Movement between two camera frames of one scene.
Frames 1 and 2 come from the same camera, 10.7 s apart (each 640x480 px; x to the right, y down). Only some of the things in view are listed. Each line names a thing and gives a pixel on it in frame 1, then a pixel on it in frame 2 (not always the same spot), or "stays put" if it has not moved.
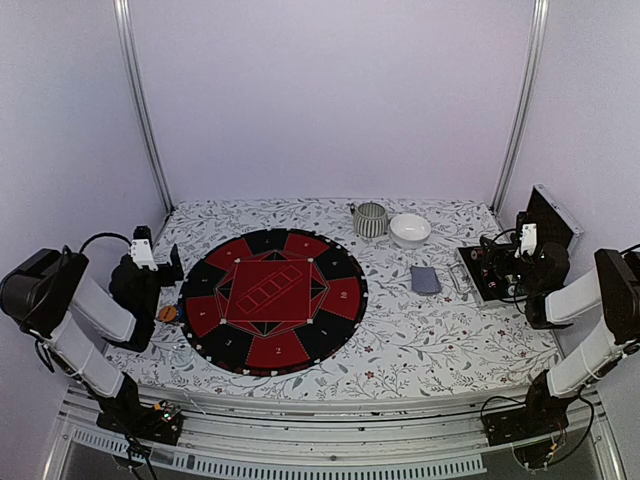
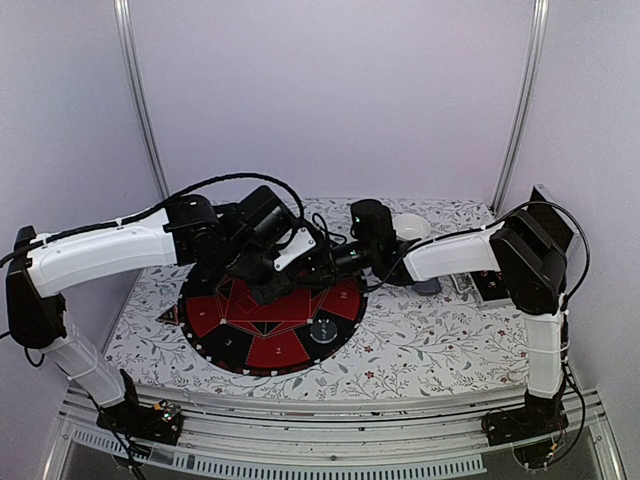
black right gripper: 507,253 -> 335,272
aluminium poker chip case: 499,272 stays put
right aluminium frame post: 542,11 stays put
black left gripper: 177,273 -> 269,293
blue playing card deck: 425,280 stays put
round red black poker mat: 272,301 stays put
